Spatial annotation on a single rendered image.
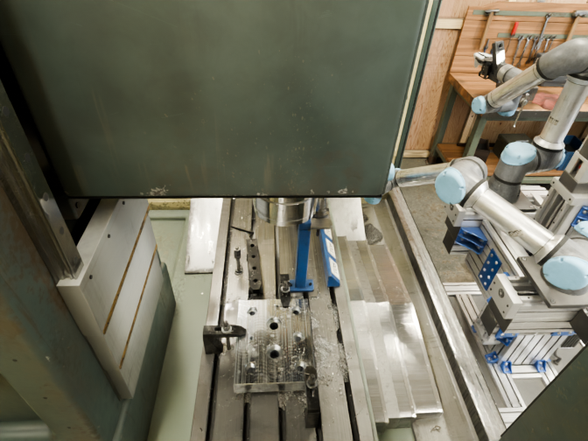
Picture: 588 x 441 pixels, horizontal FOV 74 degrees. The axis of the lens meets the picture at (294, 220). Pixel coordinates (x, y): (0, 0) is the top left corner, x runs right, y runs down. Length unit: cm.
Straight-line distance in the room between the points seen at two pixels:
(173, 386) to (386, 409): 77
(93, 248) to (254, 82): 52
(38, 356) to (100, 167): 38
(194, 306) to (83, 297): 94
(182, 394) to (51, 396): 64
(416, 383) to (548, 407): 49
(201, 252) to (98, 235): 101
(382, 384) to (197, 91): 117
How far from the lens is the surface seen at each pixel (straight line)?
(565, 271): 140
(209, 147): 76
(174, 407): 160
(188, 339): 172
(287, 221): 92
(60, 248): 87
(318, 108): 72
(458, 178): 140
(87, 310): 97
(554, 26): 406
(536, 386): 242
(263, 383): 118
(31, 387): 105
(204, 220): 203
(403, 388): 154
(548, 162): 193
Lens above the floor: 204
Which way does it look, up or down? 40 degrees down
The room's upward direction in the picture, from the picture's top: 3 degrees clockwise
